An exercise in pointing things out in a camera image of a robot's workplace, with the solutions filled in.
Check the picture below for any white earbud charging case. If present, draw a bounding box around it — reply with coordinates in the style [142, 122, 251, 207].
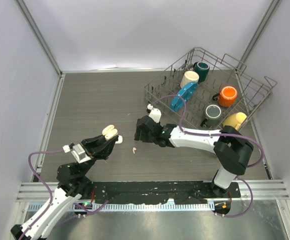
[115, 135, 123, 144]

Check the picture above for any black mounting base plate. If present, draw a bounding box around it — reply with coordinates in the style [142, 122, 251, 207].
[81, 180, 241, 205]

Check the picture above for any grey green mug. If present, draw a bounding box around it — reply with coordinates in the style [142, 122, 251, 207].
[200, 104, 222, 127]

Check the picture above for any aluminium frame rail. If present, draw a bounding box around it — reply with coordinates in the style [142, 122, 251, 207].
[16, 182, 50, 202]

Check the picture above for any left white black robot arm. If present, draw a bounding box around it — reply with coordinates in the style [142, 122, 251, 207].
[10, 135, 123, 240]

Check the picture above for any cream mug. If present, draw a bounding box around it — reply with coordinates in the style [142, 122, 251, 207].
[180, 70, 200, 88]

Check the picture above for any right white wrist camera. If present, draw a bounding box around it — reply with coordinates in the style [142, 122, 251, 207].
[146, 104, 162, 123]

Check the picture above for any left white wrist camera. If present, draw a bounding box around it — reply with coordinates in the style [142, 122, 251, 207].
[62, 143, 92, 164]

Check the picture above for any grey wire dish rack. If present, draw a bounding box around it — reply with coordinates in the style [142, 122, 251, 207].
[144, 47, 277, 130]

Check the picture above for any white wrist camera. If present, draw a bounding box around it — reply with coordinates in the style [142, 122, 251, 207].
[146, 104, 162, 123]
[62, 143, 92, 164]

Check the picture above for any orange mug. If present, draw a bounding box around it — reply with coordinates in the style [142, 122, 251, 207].
[212, 85, 238, 108]

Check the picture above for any yellow mug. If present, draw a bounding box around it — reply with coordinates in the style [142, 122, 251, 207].
[222, 112, 247, 131]

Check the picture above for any blue polka dot plate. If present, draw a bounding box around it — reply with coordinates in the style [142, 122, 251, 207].
[170, 81, 199, 112]

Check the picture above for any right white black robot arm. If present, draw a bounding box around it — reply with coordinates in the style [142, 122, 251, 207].
[134, 115, 254, 198]

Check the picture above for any pink earbud charging case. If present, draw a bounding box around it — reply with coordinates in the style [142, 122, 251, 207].
[102, 124, 118, 141]

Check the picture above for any dark teal mug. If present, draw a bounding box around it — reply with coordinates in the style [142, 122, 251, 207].
[193, 61, 210, 83]

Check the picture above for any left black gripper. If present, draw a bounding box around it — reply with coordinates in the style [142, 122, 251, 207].
[78, 130, 118, 178]

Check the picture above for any white slotted cable duct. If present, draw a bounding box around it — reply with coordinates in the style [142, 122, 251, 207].
[27, 201, 215, 213]

